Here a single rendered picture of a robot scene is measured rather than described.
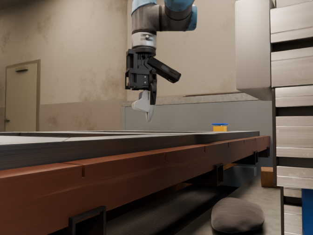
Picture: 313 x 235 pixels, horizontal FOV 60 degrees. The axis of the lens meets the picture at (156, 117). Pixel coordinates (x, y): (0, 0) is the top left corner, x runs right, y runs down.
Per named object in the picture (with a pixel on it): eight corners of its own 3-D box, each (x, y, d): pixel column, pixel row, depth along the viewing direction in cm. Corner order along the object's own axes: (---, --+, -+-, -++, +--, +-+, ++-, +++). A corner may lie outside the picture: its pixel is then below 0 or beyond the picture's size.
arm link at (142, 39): (152, 41, 86) (160, 32, 78) (152, 55, 86) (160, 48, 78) (129, 39, 84) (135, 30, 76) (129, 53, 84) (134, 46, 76)
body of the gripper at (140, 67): (124, 91, 83) (125, 52, 83) (151, 93, 86) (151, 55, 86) (129, 88, 76) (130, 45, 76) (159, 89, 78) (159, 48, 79)
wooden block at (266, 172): (282, 188, 83) (282, 171, 84) (261, 186, 85) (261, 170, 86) (279, 182, 93) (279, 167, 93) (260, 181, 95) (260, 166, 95)
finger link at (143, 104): (132, 121, 79) (132, 90, 80) (152, 121, 81) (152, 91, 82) (135, 121, 76) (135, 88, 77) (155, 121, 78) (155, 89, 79)
